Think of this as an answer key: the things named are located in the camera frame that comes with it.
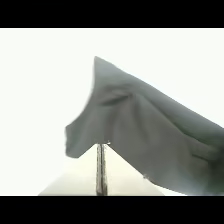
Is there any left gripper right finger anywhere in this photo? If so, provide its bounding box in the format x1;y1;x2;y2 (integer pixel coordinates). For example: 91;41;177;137
101;143;165;197

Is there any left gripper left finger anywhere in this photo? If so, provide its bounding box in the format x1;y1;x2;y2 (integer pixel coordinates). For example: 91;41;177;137
38;143;103;197

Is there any grey shirt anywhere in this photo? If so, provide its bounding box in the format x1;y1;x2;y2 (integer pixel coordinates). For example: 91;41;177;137
64;55;224;197

